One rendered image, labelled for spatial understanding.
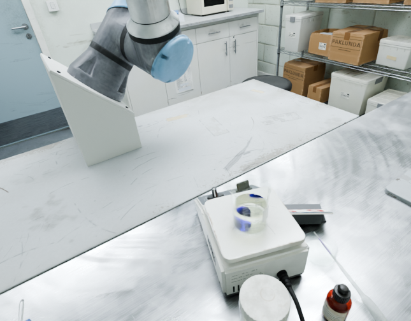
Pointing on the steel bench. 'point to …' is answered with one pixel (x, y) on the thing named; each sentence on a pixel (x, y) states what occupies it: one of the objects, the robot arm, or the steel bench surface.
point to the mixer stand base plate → (406, 188)
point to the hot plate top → (291, 236)
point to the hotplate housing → (287, 265)
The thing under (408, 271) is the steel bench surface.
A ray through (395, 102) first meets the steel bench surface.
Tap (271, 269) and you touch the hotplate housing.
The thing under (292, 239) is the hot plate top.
